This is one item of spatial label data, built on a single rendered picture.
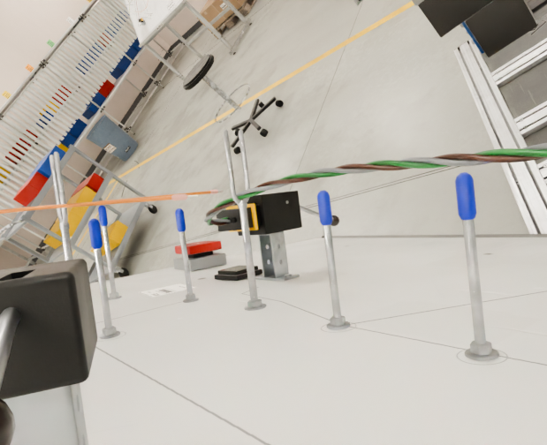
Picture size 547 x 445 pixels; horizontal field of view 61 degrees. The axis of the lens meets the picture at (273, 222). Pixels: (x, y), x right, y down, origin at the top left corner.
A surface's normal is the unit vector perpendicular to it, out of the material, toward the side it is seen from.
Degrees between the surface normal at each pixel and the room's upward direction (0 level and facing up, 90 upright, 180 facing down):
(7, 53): 90
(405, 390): 50
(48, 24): 90
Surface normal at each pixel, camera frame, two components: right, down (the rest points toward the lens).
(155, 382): -0.12, -0.99
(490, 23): -0.08, 0.71
